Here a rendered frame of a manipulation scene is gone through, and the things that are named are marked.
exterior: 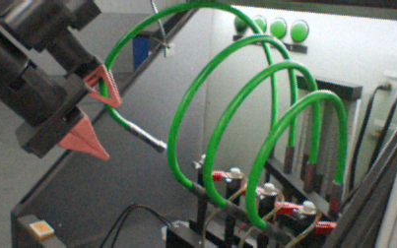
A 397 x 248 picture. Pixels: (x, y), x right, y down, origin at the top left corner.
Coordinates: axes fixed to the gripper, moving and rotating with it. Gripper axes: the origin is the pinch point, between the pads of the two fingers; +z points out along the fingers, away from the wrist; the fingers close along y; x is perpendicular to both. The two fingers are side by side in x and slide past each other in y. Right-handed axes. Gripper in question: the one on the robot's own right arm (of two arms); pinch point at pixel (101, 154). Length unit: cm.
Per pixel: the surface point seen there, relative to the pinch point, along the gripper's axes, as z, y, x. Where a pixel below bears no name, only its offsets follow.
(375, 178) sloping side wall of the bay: 27.3, 23.3, -13.0
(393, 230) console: 31.8, 19.2, -17.1
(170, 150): 10.9, 6.8, 6.1
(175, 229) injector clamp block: 33.4, -3.4, 20.4
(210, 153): 11.6, 10.1, -1.3
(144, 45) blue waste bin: 205, 119, 589
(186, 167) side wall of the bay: 48, 9, 54
